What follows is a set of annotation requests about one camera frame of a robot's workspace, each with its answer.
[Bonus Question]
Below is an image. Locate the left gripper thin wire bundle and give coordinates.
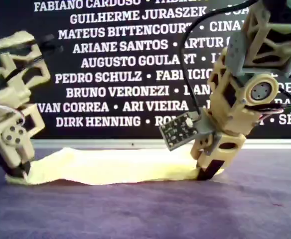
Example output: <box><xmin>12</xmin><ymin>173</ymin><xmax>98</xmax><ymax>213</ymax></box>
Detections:
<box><xmin>0</xmin><ymin>102</ymin><xmax>26</xmax><ymax>124</ymax></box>

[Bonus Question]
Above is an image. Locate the left gripper beige body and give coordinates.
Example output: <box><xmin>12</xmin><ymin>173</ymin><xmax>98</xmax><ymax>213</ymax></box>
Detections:
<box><xmin>0</xmin><ymin>31</ymin><xmax>51</xmax><ymax>167</ymax></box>

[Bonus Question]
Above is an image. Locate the right gripper beige body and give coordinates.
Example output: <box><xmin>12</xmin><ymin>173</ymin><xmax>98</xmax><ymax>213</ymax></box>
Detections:
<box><xmin>205</xmin><ymin>47</ymin><xmax>279</xmax><ymax>138</ymax></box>

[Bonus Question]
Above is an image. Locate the purple fabric table cover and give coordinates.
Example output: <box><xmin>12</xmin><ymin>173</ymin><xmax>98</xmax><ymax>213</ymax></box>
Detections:
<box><xmin>0</xmin><ymin>146</ymin><xmax>291</xmax><ymax>239</ymax></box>

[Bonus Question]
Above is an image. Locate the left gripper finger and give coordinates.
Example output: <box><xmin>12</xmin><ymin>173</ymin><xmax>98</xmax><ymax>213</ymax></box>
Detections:
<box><xmin>10</xmin><ymin>144</ymin><xmax>36</xmax><ymax>179</ymax></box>
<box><xmin>0</xmin><ymin>143</ymin><xmax>29</xmax><ymax>186</ymax></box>

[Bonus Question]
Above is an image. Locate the grey camera bracket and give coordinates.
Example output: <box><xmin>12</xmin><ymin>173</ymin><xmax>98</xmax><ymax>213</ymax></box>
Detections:
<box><xmin>197</xmin><ymin>115</ymin><xmax>222</xmax><ymax>140</ymax></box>

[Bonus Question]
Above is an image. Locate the black camera circuit board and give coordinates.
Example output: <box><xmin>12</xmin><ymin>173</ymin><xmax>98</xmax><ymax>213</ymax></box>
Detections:
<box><xmin>158</xmin><ymin>111</ymin><xmax>201</xmax><ymax>152</ymax></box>

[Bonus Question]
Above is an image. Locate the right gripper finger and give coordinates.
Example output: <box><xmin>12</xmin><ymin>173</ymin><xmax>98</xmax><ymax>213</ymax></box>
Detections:
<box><xmin>191</xmin><ymin>135</ymin><xmax>216</xmax><ymax>180</ymax></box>
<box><xmin>204</xmin><ymin>135</ymin><xmax>246</xmax><ymax>180</ymax></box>

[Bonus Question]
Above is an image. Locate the black banner with white names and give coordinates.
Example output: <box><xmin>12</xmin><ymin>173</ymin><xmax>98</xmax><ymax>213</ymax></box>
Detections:
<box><xmin>0</xmin><ymin>0</ymin><xmax>291</xmax><ymax>140</ymax></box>

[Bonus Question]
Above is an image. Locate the yellow square cloth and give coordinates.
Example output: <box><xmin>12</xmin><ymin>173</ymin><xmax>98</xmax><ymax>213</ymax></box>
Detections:
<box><xmin>27</xmin><ymin>147</ymin><xmax>226</xmax><ymax>186</ymax></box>

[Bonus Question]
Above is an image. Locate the thick black camera cable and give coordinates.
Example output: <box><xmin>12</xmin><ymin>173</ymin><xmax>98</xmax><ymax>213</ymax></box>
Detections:
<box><xmin>181</xmin><ymin>0</ymin><xmax>260</xmax><ymax>120</ymax></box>

